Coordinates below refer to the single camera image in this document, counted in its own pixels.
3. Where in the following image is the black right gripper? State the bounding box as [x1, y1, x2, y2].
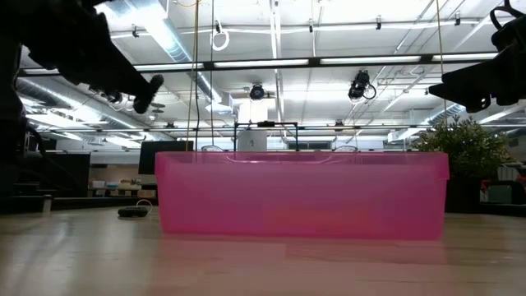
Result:
[427, 39, 526, 114]

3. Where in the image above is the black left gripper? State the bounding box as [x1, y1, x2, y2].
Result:
[24, 0, 151, 100]

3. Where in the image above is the white LED light strip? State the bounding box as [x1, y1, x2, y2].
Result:
[131, 62, 205, 72]
[431, 53, 499, 62]
[320, 55, 422, 66]
[214, 59, 310, 69]

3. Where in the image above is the small green potted plant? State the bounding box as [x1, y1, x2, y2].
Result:
[412, 115, 514, 214]

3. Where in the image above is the black background monitor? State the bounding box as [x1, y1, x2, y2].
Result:
[138, 140, 195, 176]

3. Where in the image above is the background shelf with boxes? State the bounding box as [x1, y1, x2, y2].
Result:
[89, 177, 158, 199]

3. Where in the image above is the clear plastic bin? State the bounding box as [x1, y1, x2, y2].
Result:
[200, 144, 359, 154]

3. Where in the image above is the dark background cabinet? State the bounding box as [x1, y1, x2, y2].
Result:
[40, 152, 91, 199]

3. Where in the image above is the black overhead light bar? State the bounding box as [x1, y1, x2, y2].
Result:
[130, 52, 501, 75]

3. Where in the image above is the pink translucent plastic bin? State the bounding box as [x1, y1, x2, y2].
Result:
[155, 150, 450, 241]

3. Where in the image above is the thin hanging cord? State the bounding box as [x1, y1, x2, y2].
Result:
[434, 0, 449, 114]

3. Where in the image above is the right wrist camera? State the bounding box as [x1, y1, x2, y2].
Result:
[491, 15, 526, 53]

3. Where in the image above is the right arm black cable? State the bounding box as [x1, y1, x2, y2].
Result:
[488, 0, 526, 30]

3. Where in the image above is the black hanging cable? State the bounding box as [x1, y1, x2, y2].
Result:
[209, 0, 215, 147]

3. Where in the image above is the white cable loop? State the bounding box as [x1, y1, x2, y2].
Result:
[210, 28, 231, 53]

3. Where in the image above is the black camera with cable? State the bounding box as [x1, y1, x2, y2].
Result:
[347, 69, 377, 102]

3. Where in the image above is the black overhead camera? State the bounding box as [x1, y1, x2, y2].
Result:
[248, 82, 266, 101]

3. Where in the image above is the black background stand frame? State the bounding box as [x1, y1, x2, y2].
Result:
[233, 119, 300, 153]

